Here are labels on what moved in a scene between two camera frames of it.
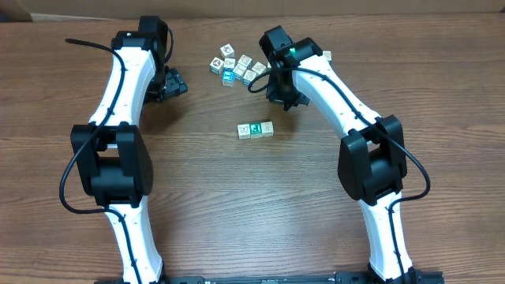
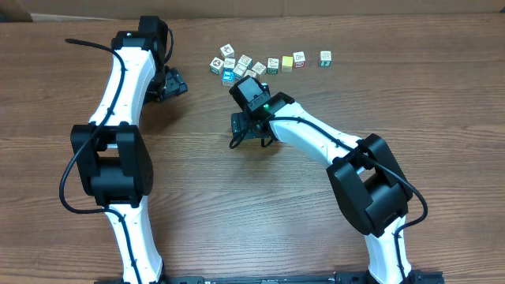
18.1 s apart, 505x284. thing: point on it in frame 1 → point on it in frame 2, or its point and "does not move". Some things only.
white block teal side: [239, 70] does not move
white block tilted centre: [248, 76] does not move
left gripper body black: [166, 83] does not move
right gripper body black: [283, 92] → [244, 126]
